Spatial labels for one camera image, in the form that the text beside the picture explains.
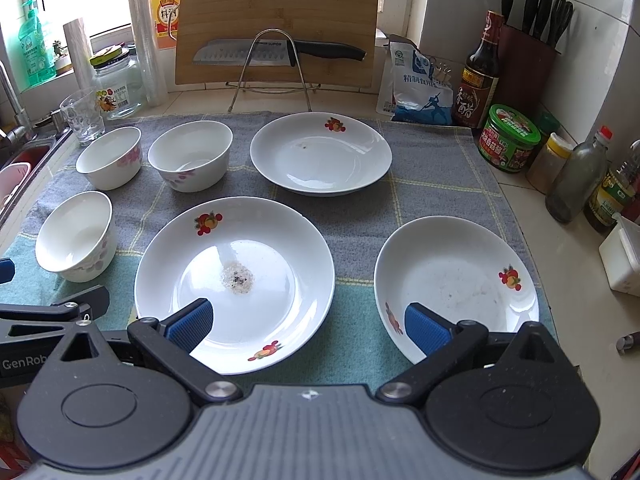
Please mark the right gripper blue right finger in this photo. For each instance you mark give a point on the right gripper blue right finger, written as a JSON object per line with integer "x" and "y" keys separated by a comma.
{"x": 448, "y": 347}

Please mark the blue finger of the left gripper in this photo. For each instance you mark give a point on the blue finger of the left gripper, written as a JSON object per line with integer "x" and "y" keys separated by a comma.
{"x": 7, "y": 270}

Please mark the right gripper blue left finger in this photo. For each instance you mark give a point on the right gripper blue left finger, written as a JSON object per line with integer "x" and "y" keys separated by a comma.
{"x": 166, "y": 346}

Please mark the white bowl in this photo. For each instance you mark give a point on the white bowl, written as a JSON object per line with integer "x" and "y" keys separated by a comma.
{"x": 193, "y": 156}
{"x": 112, "y": 160}
{"x": 78, "y": 240}

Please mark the white plate with stain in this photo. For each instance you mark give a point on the white plate with stain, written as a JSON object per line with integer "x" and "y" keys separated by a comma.
{"x": 264, "y": 267}

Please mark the white plate back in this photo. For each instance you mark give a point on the white plate back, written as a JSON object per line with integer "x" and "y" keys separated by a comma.
{"x": 320, "y": 154}

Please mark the red basin in sink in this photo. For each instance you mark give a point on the red basin in sink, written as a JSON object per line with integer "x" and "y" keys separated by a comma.
{"x": 19, "y": 170}

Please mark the grey green checked cloth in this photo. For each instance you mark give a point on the grey green checked cloth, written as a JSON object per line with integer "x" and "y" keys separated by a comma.
{"x": 435, "y": 170}

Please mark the steel sink faucet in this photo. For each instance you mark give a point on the steel sink faucet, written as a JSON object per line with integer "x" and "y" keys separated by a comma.
{"x": 23, "y": 130}

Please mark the clear drinking glass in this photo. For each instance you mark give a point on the clear drinking glass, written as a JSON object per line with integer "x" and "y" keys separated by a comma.
{"x": 82, "y": 114}

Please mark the white plastic seasoning box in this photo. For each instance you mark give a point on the white plastic seasoning box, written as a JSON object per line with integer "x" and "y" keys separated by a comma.
{"x": 620, "y": 255}

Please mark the yellow lid spice jar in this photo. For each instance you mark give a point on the yellow lid spice jar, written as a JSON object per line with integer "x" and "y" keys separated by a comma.
{"x": 548, "y": 163}

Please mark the green dish soap bottle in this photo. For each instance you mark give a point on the green dish soap bottle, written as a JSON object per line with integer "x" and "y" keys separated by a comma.
{"x": 38, "y": 58}

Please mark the glass jar with lid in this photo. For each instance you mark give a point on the glass jar with lid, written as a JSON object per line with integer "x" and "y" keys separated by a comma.
{"x": 121, "y": 92}

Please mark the green lid sauce jar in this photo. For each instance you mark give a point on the green lid sauce jar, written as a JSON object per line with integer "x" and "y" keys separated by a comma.
{"x": 508, "y": 138}

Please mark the plastic wrap roll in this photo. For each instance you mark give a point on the plastic wrap roll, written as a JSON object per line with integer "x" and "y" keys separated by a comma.
{"x": 79, "y": 48}

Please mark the clear glass bottle red cap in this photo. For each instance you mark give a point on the clear glass bottle red cap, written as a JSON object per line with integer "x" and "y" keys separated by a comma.
{"x": 579, "y": 177}

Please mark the stack of plastic cups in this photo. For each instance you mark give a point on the stack of plastic cups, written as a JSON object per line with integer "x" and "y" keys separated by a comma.
{"x": 142, "y": 26}

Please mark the yellow label oil bottle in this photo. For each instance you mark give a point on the yellow label oil bottle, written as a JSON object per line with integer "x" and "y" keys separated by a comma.
{"x": 614, "y": 193}

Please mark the green lid small jar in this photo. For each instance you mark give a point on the green lid small jar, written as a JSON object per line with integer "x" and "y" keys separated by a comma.
{"x": 546, "y": 123}

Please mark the white blue salt bag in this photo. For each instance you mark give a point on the white blue salt bag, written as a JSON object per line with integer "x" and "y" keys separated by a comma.
{"x": 414, "y": 88}

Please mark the dark vinegar bottle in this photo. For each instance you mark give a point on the dark vinegar bottle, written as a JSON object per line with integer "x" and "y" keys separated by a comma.
{"x": 479, "y": 77}

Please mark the dark red knife block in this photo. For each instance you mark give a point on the dark red knife block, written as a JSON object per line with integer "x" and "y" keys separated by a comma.
{"x": 527, "y": 53}

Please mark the orange oil jug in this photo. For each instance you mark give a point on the orange oil jug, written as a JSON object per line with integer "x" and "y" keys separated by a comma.
{"x": 166, "y": 5}

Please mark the bamboo cutting board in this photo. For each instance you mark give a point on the bamboo cutting board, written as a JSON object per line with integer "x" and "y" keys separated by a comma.
{"x": 350, "y": 22}

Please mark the metal wire board rack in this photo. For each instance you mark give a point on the metal wire board rack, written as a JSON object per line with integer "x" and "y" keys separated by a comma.
{"x": 272, "y": 52}

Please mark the kitchen knife black handle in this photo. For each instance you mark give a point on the kitchen knife black handle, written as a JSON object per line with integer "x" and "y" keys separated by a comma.
{"x": 232, "y": 52}

